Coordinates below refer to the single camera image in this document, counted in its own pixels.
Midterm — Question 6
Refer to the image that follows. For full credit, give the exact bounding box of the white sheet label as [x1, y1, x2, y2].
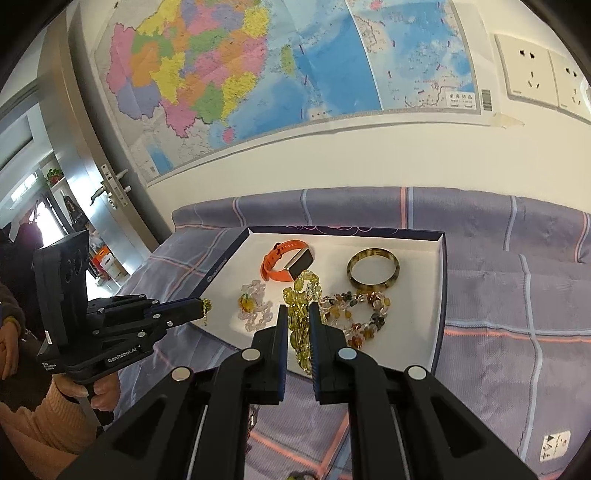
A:
[539, 431, 572, 463]

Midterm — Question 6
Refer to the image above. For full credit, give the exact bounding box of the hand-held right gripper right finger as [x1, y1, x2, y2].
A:
[308, 302, 539, 480]

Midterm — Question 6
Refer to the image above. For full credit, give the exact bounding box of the amber multicolour bead bracelet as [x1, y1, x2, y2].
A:
[318, 290, 393, 350]

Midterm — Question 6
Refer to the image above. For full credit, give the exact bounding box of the grey door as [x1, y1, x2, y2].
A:
[37, 14, 171, 259]

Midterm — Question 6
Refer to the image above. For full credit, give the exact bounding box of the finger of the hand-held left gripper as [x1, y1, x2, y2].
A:
[86, 294, 207, 326]
[89, 318, 174, 343]

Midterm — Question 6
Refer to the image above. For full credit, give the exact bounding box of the white wall socket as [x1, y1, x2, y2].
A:
[549, 50, 591, 123]
[495, 33, 559, 109]

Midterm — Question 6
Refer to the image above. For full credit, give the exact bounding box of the person's left hand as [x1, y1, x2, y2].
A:
[54, 368, 122, 412]

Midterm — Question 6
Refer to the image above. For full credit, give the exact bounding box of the orange smart watch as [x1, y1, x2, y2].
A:
[260, 240, 315, 282]

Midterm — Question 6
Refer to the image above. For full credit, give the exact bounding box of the colourful wall map poster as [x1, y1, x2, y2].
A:
[95, 0, 497, 185]

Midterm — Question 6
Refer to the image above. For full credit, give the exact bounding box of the clear crystal bead bracelet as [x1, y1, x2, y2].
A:
[238, 281, 274, 332]

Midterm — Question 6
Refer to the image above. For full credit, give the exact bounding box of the silver door handle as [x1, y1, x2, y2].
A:
[90, 164, 132, 208]

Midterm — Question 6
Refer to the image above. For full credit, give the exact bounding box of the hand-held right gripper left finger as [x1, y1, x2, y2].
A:
[60, 305, 289, 480]

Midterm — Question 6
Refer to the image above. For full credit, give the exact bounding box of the yellow bead necklace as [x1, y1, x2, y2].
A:
[283, 271, 321, 376]

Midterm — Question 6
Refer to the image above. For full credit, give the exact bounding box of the dark blue jewelry tray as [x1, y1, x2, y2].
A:
[189, 225, 448, 377]

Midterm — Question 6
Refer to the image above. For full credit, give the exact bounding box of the person's left forearm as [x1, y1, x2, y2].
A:
[0, 382, 100, 474]

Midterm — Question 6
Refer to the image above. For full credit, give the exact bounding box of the tortoiseshell bangle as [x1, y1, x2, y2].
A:
[346, 248, 400, 294]

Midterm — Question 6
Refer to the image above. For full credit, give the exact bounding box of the orange white box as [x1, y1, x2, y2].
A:
[90, 247, 125, 280]

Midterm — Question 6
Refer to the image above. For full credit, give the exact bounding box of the purple plaid bed sheet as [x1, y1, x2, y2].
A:
[111, 186, 591, 480]

